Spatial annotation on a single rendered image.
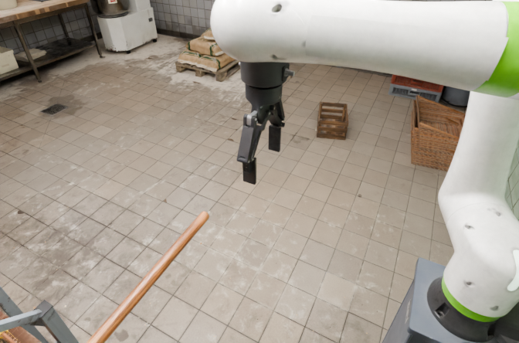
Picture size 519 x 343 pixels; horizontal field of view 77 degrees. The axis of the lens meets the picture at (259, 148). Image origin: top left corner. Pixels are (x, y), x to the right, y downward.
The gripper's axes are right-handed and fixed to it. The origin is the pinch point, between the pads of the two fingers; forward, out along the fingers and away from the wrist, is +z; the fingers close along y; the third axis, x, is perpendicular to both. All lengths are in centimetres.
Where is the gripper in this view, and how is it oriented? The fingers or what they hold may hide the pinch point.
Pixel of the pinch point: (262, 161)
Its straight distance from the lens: 76.6
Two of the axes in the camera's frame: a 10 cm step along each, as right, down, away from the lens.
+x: -9.0, -2.5, 3.5
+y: 4.3, -5.2, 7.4
